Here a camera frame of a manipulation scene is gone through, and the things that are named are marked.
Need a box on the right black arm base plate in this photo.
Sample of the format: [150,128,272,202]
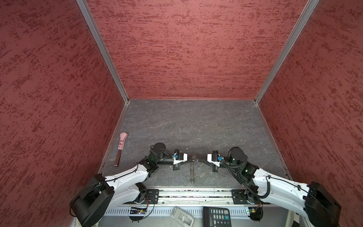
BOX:
[231,189,269,205]

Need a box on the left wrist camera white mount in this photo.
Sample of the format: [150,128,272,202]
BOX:
[173,149,188,164]

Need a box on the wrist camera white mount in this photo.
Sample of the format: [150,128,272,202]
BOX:
[173,149,188,164]
[207,150,223,167]

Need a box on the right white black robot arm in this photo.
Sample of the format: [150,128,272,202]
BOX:
[205,147,341,227]

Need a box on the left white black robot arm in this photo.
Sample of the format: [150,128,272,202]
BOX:
[70,142,188,227]

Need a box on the grey plastic device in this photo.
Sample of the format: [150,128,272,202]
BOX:
[170,207,195,227]

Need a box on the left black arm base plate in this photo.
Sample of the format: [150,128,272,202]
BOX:
[134,189,160,204]

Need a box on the black desk calculator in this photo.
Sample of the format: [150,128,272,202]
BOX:
[202,207,232,227]

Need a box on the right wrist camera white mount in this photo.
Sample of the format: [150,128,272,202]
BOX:
[207,150,223,167]

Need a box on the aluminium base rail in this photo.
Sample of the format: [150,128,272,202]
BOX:
[124,187,305,206]

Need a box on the pink paw back scratcher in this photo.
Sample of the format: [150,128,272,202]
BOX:
[114,132,128,166]

